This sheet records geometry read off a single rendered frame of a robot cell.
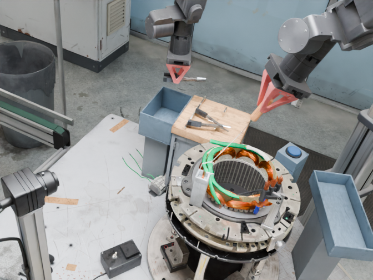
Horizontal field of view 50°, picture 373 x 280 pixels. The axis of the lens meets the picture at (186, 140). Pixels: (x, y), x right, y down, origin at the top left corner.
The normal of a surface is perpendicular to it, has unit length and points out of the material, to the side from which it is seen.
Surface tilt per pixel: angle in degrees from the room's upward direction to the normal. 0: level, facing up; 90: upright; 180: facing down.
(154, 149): 90
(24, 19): 90
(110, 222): 0
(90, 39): 90
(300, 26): 74
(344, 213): 0
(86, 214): 0
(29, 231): 90
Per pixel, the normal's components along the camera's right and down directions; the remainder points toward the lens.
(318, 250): -0.04, 0.65
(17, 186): 0.14, -0.75
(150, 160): -0.36, 0.57
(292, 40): -0.68, 0.13
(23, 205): 0.65, 0.57
